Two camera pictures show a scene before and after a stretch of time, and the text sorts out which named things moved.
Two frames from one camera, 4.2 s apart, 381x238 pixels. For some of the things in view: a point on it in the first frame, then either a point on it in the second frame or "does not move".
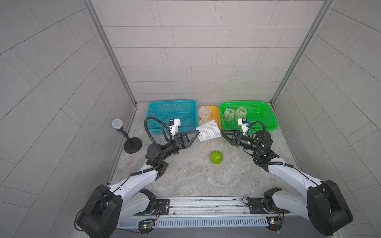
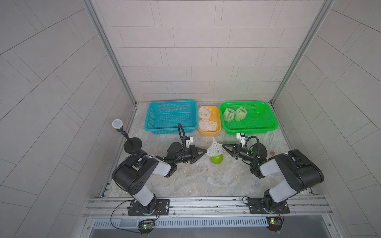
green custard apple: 217,157 does not move
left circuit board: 146,226 does not move
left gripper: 178,143 → 193,156
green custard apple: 228,114 does not move
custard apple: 241,113 does not move
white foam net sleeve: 228,114 does not move
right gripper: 238,137 → 237,151
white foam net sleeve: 240,113 does not move
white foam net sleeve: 209,131 → 215,149
